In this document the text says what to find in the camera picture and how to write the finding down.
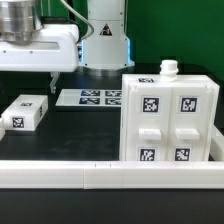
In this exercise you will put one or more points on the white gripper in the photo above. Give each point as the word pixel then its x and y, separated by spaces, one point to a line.
pixel 52 49

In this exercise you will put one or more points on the white cabinet top block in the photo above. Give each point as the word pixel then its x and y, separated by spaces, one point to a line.
pixel 25 113

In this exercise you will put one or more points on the white cabinet body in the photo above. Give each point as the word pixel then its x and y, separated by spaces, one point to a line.
pixel 168 77

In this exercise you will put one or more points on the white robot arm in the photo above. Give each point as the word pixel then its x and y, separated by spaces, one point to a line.
pixel 104 50

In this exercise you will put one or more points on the white left fence stub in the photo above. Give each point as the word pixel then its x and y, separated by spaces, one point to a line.
pixel 2 128

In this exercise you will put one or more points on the white marker base plate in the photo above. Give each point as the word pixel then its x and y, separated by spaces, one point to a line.
pixel 89 97

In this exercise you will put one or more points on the white front fence rail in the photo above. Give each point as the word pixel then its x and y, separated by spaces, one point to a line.
pixel 111 175

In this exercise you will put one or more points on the white fence rail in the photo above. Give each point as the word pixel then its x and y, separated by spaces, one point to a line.
pixel 217 145
pixel 111 175

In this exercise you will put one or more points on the white right fence rail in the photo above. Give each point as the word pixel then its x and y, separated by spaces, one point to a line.
pixel 217 145

